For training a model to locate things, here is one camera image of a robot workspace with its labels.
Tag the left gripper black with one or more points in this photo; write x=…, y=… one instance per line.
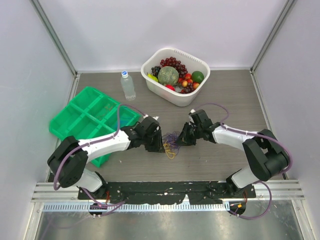
x=158, y=146

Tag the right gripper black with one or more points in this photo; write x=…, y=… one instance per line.
x=184, y=139

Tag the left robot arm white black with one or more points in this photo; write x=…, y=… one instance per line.
x=68, y=162

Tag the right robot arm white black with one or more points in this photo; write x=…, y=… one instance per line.
x=265, y=155

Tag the red apple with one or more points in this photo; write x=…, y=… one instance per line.
x=170, y=87

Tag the cherry cluster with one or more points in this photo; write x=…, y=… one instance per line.
x=186, y=85

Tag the green lime fruit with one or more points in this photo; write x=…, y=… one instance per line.
x=197, y=77

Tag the green round melon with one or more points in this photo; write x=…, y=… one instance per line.
x=168, y=76

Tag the clear water bottle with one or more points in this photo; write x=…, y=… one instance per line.
x=127, y=86

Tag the yellow banana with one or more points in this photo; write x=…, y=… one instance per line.
x=152, y=77

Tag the green compartment tray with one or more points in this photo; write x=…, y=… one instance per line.
x=90, y=114

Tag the white plastic basket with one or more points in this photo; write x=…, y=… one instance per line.
x=192, y=63

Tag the dark grape bunch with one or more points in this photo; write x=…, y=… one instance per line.
x=155, y=70

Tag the red grape bunch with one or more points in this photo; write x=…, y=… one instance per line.
x=176, y=64

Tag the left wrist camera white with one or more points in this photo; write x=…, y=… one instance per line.
x=153, y=117

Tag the aluminium frame rail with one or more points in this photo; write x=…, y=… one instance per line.
x=280, y=190

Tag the slotted white cable duct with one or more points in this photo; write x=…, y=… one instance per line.
x=134, y=208

